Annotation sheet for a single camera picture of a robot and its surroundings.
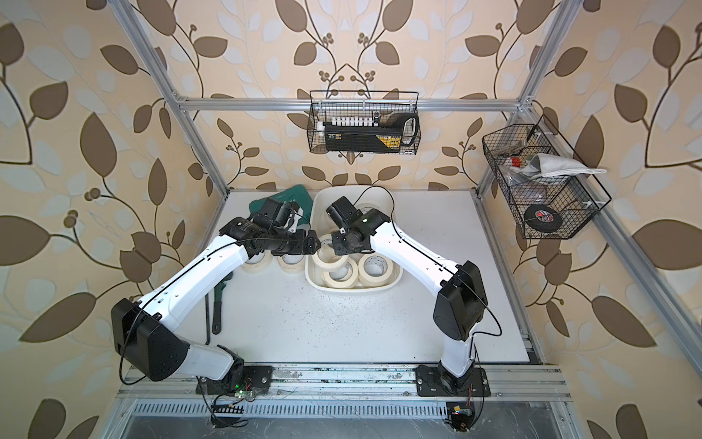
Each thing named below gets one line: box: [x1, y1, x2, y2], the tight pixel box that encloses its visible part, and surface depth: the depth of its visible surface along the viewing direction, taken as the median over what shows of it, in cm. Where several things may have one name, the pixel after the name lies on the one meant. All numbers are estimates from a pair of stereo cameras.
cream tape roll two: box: [357, 253, 401, 289], surface depth 90 cm
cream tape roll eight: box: [276, 254, 306, 272], surface depth 96 cm
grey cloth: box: [509, 152, 607, 179], surface depth 63 cm
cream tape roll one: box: [322, 255, 359, 290], surface depth 88 cm
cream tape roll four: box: [311, 238, 329, 272], surface depth 81 cm
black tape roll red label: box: [523, 204, 563, 234], surface depth 73 cm
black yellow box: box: [323, 124, 405, 153], surface depth 86 cm
